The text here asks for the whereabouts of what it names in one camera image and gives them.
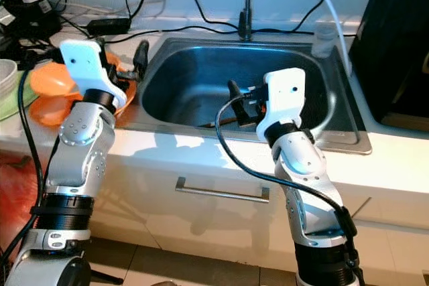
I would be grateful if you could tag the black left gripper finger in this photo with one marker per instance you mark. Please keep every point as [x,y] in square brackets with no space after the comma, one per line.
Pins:
[141,58]

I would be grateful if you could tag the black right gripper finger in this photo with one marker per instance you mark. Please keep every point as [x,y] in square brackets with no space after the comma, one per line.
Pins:
[234,96]

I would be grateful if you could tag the wooden chopstick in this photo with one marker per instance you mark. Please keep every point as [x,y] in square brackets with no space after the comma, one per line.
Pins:
[218,122]

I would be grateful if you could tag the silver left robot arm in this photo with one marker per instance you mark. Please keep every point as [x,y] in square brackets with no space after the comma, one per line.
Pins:
[80,159]

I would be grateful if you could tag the stainless steel sink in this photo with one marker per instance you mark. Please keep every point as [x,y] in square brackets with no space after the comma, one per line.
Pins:
[194,78]

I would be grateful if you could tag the black power adapter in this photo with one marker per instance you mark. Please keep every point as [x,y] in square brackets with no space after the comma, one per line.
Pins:
[108,26]

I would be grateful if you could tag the chrome faucet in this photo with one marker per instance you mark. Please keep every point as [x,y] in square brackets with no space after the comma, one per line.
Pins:
[247,11]

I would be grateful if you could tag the clear plastic cup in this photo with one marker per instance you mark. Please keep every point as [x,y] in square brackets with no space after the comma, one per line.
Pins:
[325,39]

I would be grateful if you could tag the black labelled device box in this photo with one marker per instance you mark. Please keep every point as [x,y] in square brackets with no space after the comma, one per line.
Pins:
[33,15]

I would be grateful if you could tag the green plate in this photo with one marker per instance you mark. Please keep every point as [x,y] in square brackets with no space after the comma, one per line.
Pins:
[17,108]

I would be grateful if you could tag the white sink cabinet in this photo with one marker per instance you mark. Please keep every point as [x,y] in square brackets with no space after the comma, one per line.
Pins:
[208,232]

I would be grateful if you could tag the tall black appliance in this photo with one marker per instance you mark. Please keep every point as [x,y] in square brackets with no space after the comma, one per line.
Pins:
[392,31]

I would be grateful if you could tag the red plastic bag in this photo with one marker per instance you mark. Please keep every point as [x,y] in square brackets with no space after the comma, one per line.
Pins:
[17,199]

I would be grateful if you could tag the black stand leg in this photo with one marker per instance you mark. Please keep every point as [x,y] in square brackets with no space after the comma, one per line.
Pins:
[107,276]

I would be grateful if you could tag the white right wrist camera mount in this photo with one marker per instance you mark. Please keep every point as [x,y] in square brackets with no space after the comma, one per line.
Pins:
[285,98]

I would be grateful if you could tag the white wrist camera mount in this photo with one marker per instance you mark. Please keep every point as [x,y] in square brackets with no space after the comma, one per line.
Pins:
[285,98]
[87,65]

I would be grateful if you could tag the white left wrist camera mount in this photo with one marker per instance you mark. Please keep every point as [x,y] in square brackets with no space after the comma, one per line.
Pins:
[87,65]

